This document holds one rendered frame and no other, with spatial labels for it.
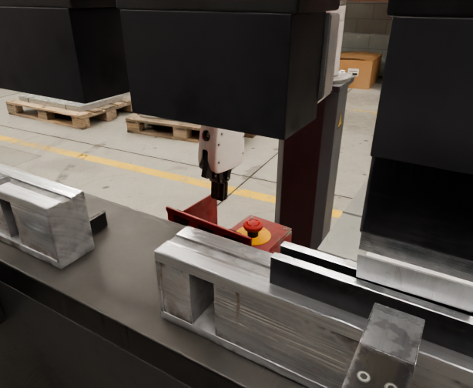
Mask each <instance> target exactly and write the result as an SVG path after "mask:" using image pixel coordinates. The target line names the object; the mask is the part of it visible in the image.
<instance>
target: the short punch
mask: <svg viewBox="0 0 473 388"><path fill-rule="evenodd" d="M360 232H361V240H360V245H359V249H361V250H364V251H367V252H369V253H374V254H378V255H380V256H385V257H387V258H391V259H396V260H398V261H401V262H404V263H409V264H411V265H414V266H419V267H422V268H425V269H429V270H432V271H435V272H438V273H443V274H446V275H449V276H453V277H456V278H459V279H463V280H467V281H469V282H473V175H470V174H466V173H461V172H453V171H449V170H444V169H437V168H432V167H428V166H420V165H415V164H411V163H406V162H399V161H394V160H390V159H382V158H378V157H373V156H372V158H371V167H370V172H369V176H368V181H367V190H366V195H365V200H364V208H363V213H362V218H361V227H360Z"/></svg>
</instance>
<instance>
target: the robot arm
mask: <svg viewBox="0 0 473 388"><path fill-rule="evenodd" d="M346 3H347V0H340V7H339V9H338V10H336V11H329V12H339V14H340V22H339V30H338V37H337V51H336V58H335V66H334V79H333V85H334V84H341V83H345V82H349V81H350V80H351V75H350V74H349V73H346V72H345V70H340V71H339V64H340V51H341V44H342V38H343V30H344V17H345V10H346ZM243 159H244V133H243V132H235V131H230V130H226V129H218V128H214V127H209V126H204V125H202V126H201V127H200V137H199V147H198V164H199V167H200V168H201V169H202V174H201V176H202V177H203V178H205V179H210V181H211V198H213V199H217V200H219V201H224V199H227V193H228V182H227V181H229V180H230V173H231V171H232V170H233V169H234V168H235V167H236V166H239V165H240V164H241V163H242V162H243Z"/></svg>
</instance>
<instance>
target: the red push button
mask: <svg viewBox="0 0 473 388"><path fill-rule="evenodd" d="M243 227H244V229H245V230H246V231H247V235H248V236H249V237H250V238H256V237H258V234H259V231H261V229H262V228H263V223H262V222H261V221H259V220H256V219H249V220H247V221H245V222H244V224H243Z"/></svg>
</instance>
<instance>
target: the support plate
mask: <svg viewBox="0 0 473 388"><path fill-rule="evenodd" d="M367 181H368V177H367V179H366V180H365V182H364V183H363V185H362V186H361V187H360V189H359V190H358V191H357V193H356V195H355V196H354V198H353V199H352V200H351V202H350V203H349V204H348V206H347V208H346V209H345V210H344V212H349V213H353V214H356V215H359V216H362V213H363V208H364V200H365V195H366V190H367ZM360 227H361V217H357V216H352V215H348V214H345V213H342V214H341V216H340V218H339V219H338V220H337V221H336V223H335V224H334V226H333V227H332V229H331V230H330V232H329V233H328V234H327V236H326V237H325V239H324V240H323V242H322V243H321V244H320V245H319V247H318V248H317V251H319V252H322V253H326V254H329V255H332V256H336V257H339V258H342V259H346V260H347V259H348V260H350V261H353V262H357V254H358V253H361V254H364V255H366V254H367V251H364V250H361V249H359V245H360V240H361V232H360Z"/></svg>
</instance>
